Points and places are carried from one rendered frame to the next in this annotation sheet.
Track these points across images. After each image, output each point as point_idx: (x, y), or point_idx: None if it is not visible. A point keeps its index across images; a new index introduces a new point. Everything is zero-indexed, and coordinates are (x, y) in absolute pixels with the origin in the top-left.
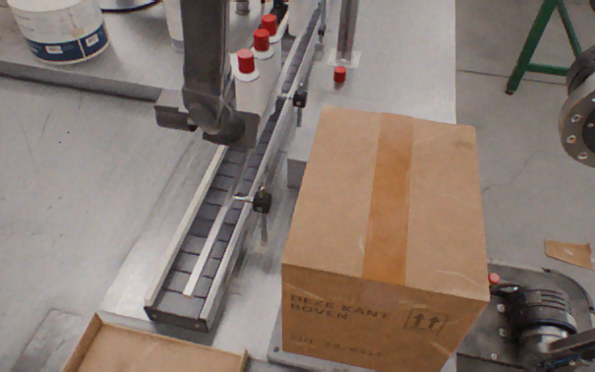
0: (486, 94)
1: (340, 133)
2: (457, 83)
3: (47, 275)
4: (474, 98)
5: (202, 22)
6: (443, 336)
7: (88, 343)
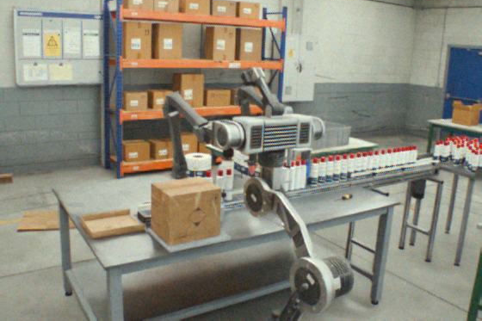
0: (449, 319)
1: (193, 179)
2: (437, 306)
3: (131, 206)
4: (437, 317)
5: (173, 142)
6: (167, 213)
7: (123, 214)
